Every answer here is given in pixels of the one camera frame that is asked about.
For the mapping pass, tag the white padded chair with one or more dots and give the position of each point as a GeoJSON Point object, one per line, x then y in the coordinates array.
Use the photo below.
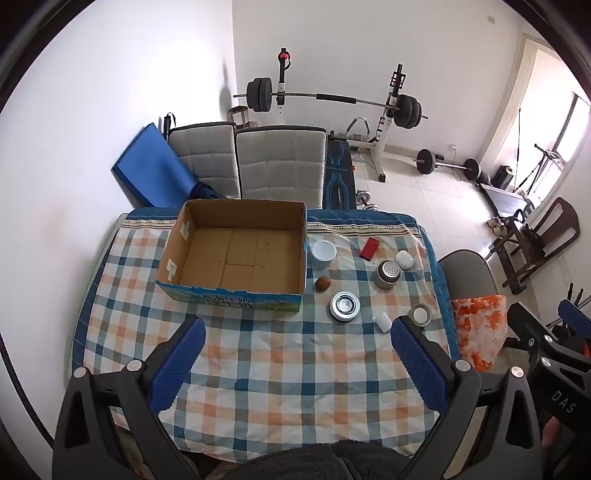
{"type": "Point", "coordinates": [205, 157]}
{"type": "Point", "coordinates": [279, 164]}

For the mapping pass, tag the short barbell with black plates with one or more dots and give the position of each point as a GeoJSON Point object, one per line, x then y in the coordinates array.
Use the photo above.
{"type": "Point", "coordinates": [425, 161]}

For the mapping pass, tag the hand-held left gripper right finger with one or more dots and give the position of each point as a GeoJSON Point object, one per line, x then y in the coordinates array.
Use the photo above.
{"type": "Point", "coordinates": [415, 364]}

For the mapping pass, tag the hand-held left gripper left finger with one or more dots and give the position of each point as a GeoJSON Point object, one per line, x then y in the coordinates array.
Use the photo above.
{"type": "Point", "coordinates": [184, 355]}

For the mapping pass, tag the small black heater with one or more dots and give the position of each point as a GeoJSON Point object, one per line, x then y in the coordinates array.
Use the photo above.
{"type": "Point", "coordinates": [505, 177]}

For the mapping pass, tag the black tripod stand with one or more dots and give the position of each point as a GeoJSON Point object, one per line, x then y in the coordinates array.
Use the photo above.
{"type": "Point", "coordinates": [547, 159]}

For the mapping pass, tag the bright window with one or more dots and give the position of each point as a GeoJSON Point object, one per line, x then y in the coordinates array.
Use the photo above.
{"type": "Point", "coordinates": [570, 134]}

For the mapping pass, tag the red rectangular box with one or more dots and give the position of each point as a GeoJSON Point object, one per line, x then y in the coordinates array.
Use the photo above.
{"type": "Point", "coordinates": [369, 249]}

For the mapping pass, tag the small white cup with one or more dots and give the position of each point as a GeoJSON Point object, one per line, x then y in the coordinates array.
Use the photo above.
{"type": "Point", "coordinates": [383, 322]}

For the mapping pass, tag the brown kiwi fruit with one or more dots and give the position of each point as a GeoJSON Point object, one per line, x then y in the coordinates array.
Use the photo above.
{"type": "Point", "coordinates": [322, 284]}

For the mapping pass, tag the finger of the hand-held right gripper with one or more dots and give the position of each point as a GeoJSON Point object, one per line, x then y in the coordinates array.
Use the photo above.
{"type": "Point", "coordinates": [575, 313]}
{"type": "Point", "coordinates": [526, 325]}

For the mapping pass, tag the low black table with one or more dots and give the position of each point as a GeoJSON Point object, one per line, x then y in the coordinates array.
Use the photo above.
{"type": "Point", "coordinates": [505, 198]}

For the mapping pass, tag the pair of light shoes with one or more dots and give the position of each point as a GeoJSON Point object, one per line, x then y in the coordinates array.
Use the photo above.
{"type": "Point", "coordinates": [496, 226]}

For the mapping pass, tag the plaid tablecloth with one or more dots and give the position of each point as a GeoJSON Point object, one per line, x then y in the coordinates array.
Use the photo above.
{"type": "Point", "coordinates": [286, 364]}

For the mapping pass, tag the small wooden stool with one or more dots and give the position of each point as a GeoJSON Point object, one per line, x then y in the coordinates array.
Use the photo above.
{"type": "Point", "coordinates": [240, 115]}

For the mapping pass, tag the metal shaker with perforated top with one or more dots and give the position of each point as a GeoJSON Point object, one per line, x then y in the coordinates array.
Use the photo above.
{"type": "Point", "coordinates": [387, 275]}

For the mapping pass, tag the grey chair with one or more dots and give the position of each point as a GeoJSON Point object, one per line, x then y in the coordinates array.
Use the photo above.
{"type": "Point", "coordinates": [466, 272]}

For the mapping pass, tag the white round plastic container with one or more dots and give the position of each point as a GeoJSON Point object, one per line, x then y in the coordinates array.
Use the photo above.
{"type": "Point", "coordinates": [323, 252]}

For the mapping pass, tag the person's right hand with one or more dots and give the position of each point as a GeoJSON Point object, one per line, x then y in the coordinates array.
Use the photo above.
{"type": "Point", "coordinates": [550, 436]}

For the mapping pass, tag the dark wooden chair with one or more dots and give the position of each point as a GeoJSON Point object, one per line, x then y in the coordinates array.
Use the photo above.
{"type": "Point", "coordinates": [554, 235]}

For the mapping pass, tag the black weight bench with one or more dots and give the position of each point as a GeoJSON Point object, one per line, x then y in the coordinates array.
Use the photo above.
{"type": "Point", "coordinates": [339, 180]}

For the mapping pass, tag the orange floral bag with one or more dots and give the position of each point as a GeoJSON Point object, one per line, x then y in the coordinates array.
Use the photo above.
{"type": "Point", "coordinates": [480, 327]}

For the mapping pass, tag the cardboard box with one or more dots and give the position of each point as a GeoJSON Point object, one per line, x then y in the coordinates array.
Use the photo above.
{"type": "Point", "coordinates": [240, 258]}

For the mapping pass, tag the person's dark fleece clothing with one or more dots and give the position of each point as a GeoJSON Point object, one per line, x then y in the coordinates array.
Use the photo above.
{"type": "Point", "coordinates": [314, 464]}

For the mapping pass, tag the blue folded mat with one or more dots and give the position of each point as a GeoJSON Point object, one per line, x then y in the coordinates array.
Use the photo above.
{"type": "Point", "coordinates": [147, 166]}

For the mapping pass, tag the chrome dumbbell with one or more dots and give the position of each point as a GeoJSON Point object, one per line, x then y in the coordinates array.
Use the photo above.
{"type": "Point", "coordinates": [367, 201]}

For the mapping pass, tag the long barbell with black plates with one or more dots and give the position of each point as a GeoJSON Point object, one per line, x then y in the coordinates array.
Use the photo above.
{"type": "Point", "coordinates": [261, 94]}

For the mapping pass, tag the round metal tin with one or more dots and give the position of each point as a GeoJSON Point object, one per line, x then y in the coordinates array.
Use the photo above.
{"type": "Point", "coordinates": [345, 306]}

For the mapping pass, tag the white egg-shaped case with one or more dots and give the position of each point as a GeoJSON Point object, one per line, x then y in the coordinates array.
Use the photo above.
{"type": "Point", "coordinates": [405, 260]}

